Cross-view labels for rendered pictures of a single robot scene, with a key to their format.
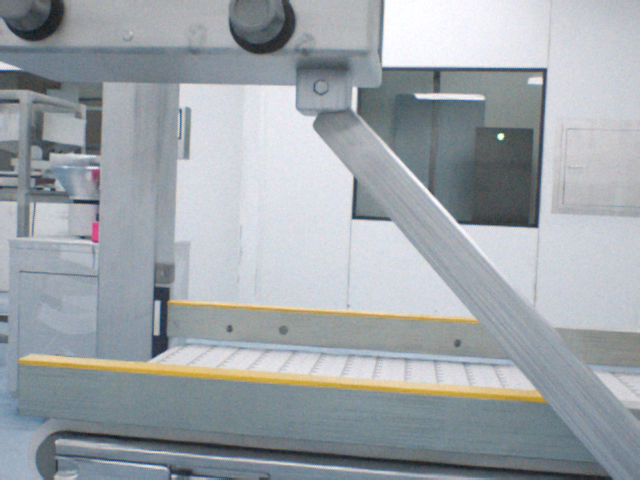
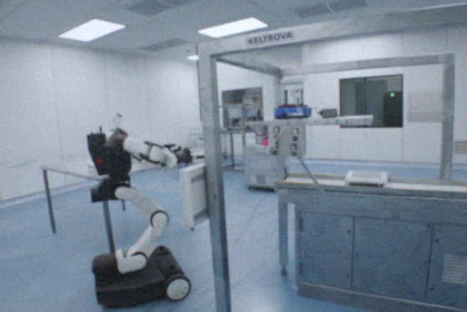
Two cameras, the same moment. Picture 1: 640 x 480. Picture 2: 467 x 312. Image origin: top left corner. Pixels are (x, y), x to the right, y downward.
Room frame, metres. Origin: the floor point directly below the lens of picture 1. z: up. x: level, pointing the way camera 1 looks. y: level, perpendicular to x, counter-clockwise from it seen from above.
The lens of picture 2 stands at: (-1.39, -0.24, 1.33)
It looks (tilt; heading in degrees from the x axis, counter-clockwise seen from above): 8 degrees down; 20
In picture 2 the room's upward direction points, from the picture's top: 3 degrees counter-clockwise
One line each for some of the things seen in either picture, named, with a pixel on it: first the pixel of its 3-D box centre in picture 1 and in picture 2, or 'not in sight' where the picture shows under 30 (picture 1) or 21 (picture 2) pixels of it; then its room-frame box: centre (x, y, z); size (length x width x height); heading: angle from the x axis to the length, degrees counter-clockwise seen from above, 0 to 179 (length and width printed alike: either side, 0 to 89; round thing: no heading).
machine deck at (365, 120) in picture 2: not in sight; (322, 120); (0.55, -0.14, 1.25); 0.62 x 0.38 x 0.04; 83
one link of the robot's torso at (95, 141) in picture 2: not in sight; (110, 151); (0.14, 1.26, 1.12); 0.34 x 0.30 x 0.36; 47
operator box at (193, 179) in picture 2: not in sight; (198, 193); (-0.26, 0.37, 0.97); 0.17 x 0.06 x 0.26; 173
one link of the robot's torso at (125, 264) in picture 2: not in sight; (130, 259); (0.18, 1.23, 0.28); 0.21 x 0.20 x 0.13; 137
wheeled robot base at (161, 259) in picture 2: not in sight; (136, 268); (0.20, 1.21, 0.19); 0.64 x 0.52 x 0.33; 137
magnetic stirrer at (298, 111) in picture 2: not in sight; (293, 112); (0.52, 0.05, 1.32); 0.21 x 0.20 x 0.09; 173
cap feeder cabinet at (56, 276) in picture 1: (102, 322); (267, 166); (3.40, 0.96, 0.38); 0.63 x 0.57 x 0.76; 78
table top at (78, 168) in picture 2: not in sight; (112, 163); (1.09, 2.19, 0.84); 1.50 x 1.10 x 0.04; 74
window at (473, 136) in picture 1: (446, 145); (369, 102); (5.61, -0.95, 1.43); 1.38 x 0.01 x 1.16; 78
